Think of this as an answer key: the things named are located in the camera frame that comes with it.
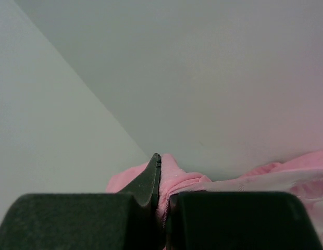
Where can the pink pillowcase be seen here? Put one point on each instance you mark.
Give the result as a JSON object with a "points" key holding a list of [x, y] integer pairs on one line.
{"points": [[302, 177]]}

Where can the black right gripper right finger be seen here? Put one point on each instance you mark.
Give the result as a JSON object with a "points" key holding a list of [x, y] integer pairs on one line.
{"points": [[239, 220]]}

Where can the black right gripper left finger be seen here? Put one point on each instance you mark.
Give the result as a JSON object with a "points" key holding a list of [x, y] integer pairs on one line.
{"points": [[122, 220]]}

